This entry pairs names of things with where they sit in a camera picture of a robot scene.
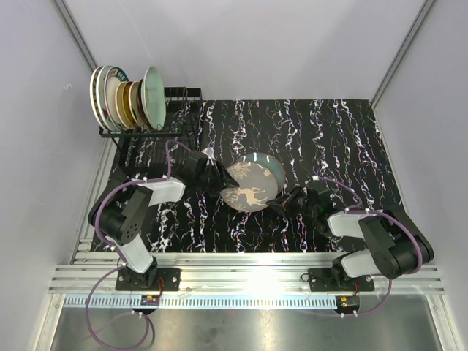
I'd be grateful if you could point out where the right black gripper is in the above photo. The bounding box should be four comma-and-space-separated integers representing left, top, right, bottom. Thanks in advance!
265, 185, 317, 220

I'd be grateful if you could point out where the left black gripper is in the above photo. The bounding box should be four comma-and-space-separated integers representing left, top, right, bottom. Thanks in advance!
195, 160, 239, 197

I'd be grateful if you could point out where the grey plate deer pattern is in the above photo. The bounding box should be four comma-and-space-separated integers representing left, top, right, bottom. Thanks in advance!
220, 162, 279, 212

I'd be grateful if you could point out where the red floral plate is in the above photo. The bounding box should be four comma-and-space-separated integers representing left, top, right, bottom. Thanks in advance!
137, 80, 148, 129

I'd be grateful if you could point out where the mint green flower plate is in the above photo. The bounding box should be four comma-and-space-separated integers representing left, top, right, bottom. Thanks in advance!
141, 66, 166, 131

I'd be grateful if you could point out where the cream plate dark floral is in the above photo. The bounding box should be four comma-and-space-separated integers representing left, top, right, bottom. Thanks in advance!
129, 82, 141, 127

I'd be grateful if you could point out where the yellow patterned small plate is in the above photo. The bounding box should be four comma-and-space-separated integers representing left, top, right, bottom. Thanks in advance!
122, 81, 134, 129

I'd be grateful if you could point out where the small cream floral plate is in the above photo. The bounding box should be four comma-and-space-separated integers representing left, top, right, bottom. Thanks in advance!
115, 82, 126, 127

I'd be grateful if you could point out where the white plate watermelon pattern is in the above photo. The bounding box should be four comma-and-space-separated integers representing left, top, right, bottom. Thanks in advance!
95, 65, 113, 132

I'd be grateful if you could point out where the white plate dark green rim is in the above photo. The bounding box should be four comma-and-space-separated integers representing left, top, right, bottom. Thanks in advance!
104, 66, 129, 131

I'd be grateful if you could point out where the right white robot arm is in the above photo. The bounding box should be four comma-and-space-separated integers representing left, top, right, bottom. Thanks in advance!
267, 175, 434, 291

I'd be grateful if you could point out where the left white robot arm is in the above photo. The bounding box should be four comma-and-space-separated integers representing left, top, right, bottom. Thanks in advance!
88, 151, 239, 291

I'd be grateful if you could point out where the teal bottom plate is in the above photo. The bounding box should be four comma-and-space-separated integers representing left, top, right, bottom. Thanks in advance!
237, 152, 286, 193

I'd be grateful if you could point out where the black marble pattern mat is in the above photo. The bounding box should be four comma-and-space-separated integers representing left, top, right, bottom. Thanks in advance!
142, 99, 401, 253

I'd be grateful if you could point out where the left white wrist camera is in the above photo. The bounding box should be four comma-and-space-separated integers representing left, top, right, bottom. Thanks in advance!
202, 147, 215, 165

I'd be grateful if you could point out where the black wire dish rack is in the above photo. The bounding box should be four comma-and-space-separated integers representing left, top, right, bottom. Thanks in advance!
99, 87, 204, 178

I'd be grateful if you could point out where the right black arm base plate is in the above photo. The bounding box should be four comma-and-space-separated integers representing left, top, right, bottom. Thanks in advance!
306, 268, 375, 293

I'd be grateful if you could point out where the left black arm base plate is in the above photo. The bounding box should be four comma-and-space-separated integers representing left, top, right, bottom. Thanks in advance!
116, 268, 181, 292

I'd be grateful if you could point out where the aluminium mounting rail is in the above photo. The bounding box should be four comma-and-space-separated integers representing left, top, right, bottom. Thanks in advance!
49, 237, 445, 297

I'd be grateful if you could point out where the white slotted cable duct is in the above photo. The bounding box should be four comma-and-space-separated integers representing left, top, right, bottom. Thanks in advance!
64, 294, 360, 310

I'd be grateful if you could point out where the left aluminium frame post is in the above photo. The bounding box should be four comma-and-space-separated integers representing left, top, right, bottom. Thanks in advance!
50, 0, 98, 73

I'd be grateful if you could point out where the aluminium frame post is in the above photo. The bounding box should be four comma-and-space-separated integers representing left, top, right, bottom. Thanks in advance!
370, 0, 438, 110
50, 0, 98, 73

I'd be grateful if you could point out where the right aluminium frame post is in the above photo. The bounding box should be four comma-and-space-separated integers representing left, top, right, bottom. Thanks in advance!
370, 0, 438, 110

